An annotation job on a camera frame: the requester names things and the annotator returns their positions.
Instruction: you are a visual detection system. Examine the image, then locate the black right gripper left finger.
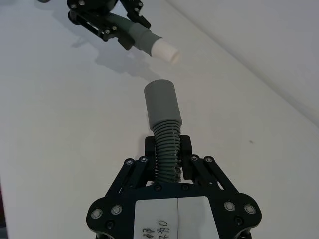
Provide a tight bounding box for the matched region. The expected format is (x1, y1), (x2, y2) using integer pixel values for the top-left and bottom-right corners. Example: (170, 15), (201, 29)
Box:
(105, 136), (158, 198)

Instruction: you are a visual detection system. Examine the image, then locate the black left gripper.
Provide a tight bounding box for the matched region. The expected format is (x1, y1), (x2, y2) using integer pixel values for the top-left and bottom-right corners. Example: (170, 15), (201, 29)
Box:
(66, 0), (152, 51)

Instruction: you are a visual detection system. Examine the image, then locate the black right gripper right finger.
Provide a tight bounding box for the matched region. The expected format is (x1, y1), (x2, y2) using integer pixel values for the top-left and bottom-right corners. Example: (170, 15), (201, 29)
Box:
(180, 135), (239, 194)

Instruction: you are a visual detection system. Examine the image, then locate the grey tube with white tip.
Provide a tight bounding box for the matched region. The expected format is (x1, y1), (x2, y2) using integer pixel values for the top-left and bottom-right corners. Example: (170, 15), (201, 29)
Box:
(104, 13), (183, 65)

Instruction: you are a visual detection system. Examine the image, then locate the grey corrugated hose with cuff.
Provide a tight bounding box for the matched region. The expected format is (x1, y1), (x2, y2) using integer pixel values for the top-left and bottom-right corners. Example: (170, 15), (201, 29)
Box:
(144, 79), (184, 185)

